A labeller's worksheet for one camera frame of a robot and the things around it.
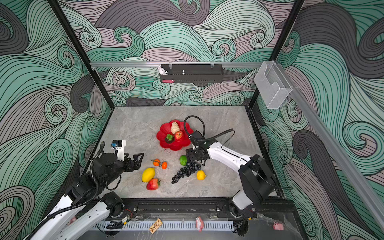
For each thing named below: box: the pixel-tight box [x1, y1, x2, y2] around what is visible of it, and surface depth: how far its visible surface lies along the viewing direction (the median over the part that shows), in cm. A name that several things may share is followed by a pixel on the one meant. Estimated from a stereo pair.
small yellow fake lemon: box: [196, 170, 208, 181], surface depth 83 cm
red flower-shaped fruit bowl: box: [156, 120, 193, 152], surface depth 100 cm
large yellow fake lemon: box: [142, 167, 156, 183], surface depth 82 cm
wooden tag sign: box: [149, 218, 163, 234], surface depth 70 cm
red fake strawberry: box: [146, 177, 161, 191], surface depth 81 cm
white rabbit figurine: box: [157, 64, 168, 75], surface depth 87 cm
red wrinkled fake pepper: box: [175, 131, 184, 142], surface depth 97 cm
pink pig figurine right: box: [272, 222, 284, 231], surface depth 68 cm
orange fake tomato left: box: [153, 158, 161, 167], surface depth 89 cm
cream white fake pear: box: [170, 121, 180, 135], surface depth 103 cm
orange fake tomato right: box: [161, 161, 168, 170], surface depth 88 cm
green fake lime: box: [179, 155, 188, 166], surface depth 88 cm
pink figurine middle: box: [195, 216, 205, 233], surface depth 67 cm
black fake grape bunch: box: [171, 161, 202, 184], surface depth 85 cm
